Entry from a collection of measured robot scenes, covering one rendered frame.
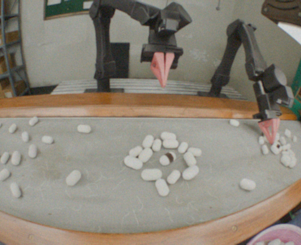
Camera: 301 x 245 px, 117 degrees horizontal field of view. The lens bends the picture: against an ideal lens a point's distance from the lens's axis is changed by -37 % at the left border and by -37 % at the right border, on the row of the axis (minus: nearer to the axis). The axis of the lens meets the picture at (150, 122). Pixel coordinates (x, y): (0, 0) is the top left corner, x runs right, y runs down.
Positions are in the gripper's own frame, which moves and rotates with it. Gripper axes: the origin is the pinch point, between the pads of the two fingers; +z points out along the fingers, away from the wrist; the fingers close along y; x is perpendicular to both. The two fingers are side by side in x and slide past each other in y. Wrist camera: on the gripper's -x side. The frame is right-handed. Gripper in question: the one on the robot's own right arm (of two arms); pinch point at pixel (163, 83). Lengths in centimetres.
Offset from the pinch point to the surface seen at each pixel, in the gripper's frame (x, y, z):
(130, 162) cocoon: -1.5, -7.8, 17.2
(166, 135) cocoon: 3.2, 0.8, 11.6
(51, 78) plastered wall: 170, -137, -104
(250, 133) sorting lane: 5.6, 30.7, 11.7
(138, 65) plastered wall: 160, 9, -118
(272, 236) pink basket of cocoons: -13.6, 17.2, 34.8
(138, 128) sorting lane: 7.8, -5.2, 9.0
